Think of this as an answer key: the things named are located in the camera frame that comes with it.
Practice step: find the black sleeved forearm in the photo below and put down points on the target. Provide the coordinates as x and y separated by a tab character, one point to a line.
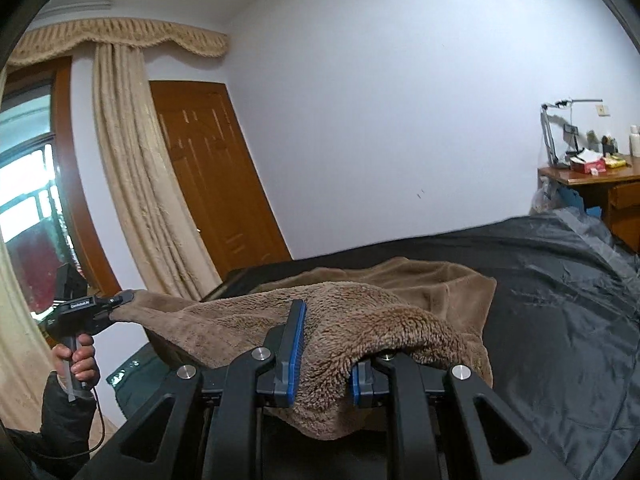
60	448

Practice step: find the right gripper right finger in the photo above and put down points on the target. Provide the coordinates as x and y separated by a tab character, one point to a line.
448	424

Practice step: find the window with wooden frame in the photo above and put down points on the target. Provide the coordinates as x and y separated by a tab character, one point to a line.
45	219

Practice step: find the brown fleece blanket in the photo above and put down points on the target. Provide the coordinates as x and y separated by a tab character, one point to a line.
350	319

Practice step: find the wooden desk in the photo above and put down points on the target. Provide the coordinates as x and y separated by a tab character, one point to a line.
616	193

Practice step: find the beige curtain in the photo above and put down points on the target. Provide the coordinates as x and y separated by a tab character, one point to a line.
160	232

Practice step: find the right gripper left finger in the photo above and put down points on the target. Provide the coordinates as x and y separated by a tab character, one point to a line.
203	423

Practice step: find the wooden door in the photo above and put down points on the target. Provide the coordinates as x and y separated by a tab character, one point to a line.
217	176

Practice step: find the clear plastic bag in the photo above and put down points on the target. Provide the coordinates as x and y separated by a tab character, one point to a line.
546	197

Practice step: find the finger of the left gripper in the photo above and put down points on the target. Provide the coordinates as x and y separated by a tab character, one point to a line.
122	299

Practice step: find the person left hand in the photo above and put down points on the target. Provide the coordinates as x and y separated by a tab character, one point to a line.
82	361

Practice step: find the dark bed cover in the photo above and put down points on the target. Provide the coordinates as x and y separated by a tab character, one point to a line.
548	303

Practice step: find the beige curtain valance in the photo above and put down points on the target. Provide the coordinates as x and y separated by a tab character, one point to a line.
52	41

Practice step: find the red tissue box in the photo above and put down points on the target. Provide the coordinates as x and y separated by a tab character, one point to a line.
588	162

